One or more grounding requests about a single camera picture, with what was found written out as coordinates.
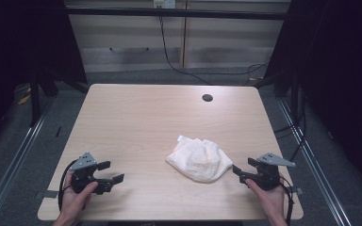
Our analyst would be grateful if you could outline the black curtain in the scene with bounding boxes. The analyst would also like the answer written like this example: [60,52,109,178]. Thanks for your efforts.
[0,0,88,152]
[263,0,362,197]

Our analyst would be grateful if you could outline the light wooden cabinet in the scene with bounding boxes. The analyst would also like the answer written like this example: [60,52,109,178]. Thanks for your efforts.
[64,0,291,73]

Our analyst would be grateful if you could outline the metal floor rail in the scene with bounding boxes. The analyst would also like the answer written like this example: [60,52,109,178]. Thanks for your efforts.
[277,98,354,226]
[0,97,57,226]

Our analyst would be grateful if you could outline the white cloth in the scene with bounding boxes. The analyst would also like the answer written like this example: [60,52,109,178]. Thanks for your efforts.
[165,135,234,184]

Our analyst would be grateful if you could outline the black floor cables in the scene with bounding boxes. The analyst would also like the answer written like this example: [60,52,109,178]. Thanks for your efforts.
[273,89,307,162]

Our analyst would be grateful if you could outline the long black power cable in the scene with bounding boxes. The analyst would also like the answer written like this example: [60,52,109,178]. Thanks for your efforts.
[158,15,269,87]

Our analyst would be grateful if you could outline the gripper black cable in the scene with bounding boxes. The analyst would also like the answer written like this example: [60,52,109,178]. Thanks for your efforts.
[279,175,295,226]
[58,159,78,212]

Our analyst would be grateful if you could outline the black horizontal frame bar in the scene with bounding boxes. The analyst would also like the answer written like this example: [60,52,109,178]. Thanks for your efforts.
[65,7,291,21]

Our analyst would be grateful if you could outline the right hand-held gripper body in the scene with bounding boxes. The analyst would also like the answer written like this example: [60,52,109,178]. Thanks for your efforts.
[239,153,296,191]

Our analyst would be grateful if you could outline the person's right hand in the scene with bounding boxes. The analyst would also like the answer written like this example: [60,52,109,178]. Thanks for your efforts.
[245,178,287,219]

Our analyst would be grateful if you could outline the yellow floor item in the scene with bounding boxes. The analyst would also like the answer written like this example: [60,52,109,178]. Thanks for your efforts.
[17,93,32,105]

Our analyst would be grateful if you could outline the white wall power outlet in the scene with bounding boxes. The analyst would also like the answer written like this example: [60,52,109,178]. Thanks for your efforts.
[153,0,176,9]

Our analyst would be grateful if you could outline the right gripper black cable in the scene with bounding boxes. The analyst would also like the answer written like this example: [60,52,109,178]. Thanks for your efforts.
[279,175,295,226]

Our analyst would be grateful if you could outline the black stand post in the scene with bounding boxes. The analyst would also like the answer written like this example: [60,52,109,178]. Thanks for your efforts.
[28,70,42,127]

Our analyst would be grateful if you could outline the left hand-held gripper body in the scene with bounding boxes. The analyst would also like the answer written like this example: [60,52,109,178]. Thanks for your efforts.
[70,152,114,195]

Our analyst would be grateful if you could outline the person's left hand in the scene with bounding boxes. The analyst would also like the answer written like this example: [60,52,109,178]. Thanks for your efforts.
[59,171,99,220]

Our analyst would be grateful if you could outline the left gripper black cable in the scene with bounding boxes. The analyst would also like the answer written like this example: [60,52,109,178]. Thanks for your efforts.
[58,159,78,212]

